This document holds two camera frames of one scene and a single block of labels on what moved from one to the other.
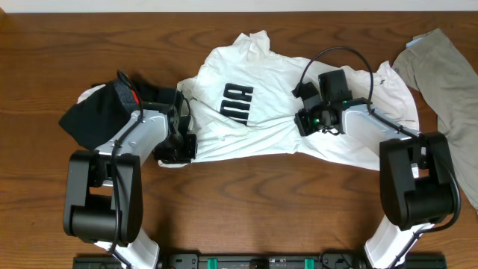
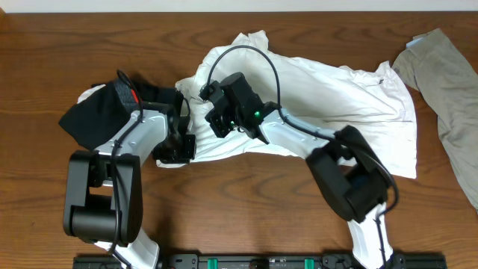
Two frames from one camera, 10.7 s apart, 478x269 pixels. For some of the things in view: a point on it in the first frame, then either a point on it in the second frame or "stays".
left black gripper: (178, 148) stays
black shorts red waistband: (103, 108) stays
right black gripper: (301, 117) → (213, 117)
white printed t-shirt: (242, 99) stays
